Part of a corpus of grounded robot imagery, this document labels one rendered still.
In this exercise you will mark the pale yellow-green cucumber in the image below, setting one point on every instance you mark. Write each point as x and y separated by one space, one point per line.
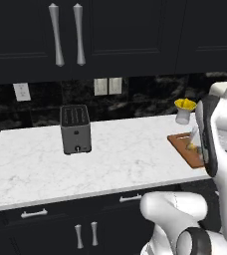
192 146

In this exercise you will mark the black drawer front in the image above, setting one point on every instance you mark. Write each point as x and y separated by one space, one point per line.
59 212
118 205

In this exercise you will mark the grey metal toaster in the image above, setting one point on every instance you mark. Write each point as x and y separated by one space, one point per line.
76 134

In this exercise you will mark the white wall outlet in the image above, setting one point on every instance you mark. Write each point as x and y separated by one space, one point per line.
21 91

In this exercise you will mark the yellow flower in white vase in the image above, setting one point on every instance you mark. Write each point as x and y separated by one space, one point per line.
184 108

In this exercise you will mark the black wall cupboard door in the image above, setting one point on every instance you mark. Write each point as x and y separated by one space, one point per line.
128 33
211 33
16 36

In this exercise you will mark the grey wall switch plate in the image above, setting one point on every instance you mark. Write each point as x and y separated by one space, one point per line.
115 85
100 86

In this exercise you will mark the black base cupboard door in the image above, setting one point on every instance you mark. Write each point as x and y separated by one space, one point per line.
45 239
118 232

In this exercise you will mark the brown wooden cutting board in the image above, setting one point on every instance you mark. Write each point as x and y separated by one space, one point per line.
181 142

